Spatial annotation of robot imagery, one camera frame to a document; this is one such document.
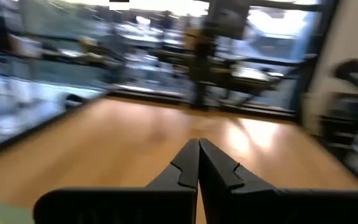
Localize black aluminium table frame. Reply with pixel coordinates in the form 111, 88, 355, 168
0, 88, 300, 161

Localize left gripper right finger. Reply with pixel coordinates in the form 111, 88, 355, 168
199, 138, 358, 224

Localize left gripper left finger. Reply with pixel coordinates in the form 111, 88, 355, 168
32, 138, 200, 224

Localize teal plastic bin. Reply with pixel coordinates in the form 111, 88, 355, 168
0, 198, 35, 224

